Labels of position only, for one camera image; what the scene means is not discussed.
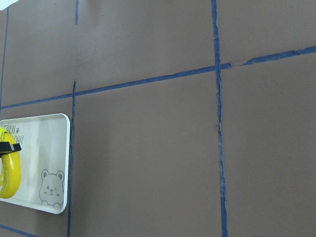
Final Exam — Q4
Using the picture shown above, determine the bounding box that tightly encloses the white bear tray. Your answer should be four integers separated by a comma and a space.
0, 113, 71, 214

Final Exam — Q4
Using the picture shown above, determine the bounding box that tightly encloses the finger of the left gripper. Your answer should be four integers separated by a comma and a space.
0, 142, 22, 156

